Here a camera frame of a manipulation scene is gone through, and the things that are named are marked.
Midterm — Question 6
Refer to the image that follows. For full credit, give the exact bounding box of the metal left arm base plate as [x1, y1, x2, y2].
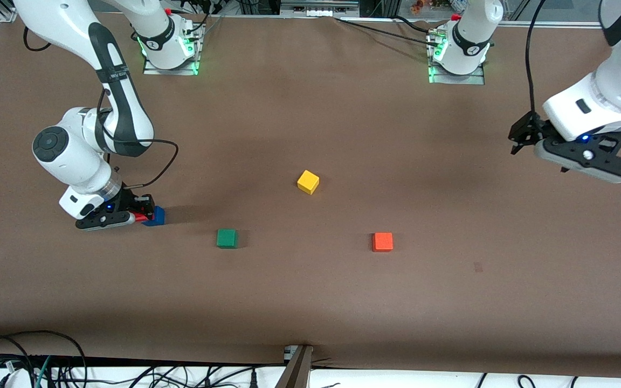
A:
[428, 32, 486, 85]

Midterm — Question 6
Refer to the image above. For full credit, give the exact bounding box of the green wooden block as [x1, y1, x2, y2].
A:
[216, 228, 238, 250]

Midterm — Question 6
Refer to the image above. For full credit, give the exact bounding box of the teal floor cable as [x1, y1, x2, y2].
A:
[37, 356, 53, 388]

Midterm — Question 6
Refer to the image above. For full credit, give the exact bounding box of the yellow wooden block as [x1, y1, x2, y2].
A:
[296, 170, 320, 196]

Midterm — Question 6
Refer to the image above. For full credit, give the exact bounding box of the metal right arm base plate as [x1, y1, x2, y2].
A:
[143, 22, 202, 76]

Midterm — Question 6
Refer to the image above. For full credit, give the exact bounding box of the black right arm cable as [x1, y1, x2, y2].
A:
[22, 24, 180, 189]

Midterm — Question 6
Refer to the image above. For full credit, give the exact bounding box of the white power strip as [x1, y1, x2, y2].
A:
[292, 5, 339, 17]

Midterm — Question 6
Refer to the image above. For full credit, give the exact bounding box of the black base cable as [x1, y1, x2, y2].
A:
[393, 15, 436, 34]
[184, 0, 226, 38]
[335, 18, 435, 43]

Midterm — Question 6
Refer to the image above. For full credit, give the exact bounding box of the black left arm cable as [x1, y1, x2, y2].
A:
[525, 0, 548, 115]

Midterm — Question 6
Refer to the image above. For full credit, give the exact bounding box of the blue wooden block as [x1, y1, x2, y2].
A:
[142, 206, 165, 227]

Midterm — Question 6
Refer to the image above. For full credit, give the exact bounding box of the aluminium frame rail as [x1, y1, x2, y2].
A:
[496, 19, 602, 29]

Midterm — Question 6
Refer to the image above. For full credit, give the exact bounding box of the brown table cover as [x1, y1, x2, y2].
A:
[0, 10, 621, 378]

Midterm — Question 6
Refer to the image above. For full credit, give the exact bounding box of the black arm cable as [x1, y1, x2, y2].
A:
[525, 0, 548, 115]
[22, 24, 180, 189]

